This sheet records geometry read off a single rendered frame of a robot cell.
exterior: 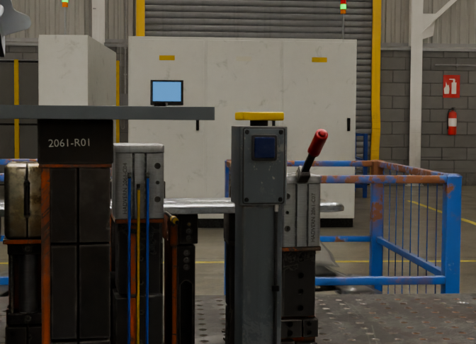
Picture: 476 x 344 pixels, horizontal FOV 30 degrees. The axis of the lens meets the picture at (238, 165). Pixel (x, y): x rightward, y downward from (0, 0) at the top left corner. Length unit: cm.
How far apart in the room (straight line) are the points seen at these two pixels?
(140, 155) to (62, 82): 798
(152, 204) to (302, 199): 24
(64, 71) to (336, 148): 295
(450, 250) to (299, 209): 203
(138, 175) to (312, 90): 809
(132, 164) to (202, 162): 794
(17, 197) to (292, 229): 43
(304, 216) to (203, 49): 794
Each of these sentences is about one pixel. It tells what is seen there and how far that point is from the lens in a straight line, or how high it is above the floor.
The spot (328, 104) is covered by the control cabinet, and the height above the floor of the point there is 131.
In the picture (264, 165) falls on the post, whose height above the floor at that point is 108.
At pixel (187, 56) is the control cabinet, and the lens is 932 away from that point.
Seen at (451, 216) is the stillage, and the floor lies 79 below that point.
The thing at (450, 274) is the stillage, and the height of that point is 57.
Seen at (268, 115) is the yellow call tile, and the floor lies 116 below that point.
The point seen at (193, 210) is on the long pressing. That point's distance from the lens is 151.
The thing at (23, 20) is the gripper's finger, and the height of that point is 129.
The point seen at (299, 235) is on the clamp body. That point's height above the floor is 96.
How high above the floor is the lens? 115
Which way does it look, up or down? 3 degrees down
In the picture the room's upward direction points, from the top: straight up
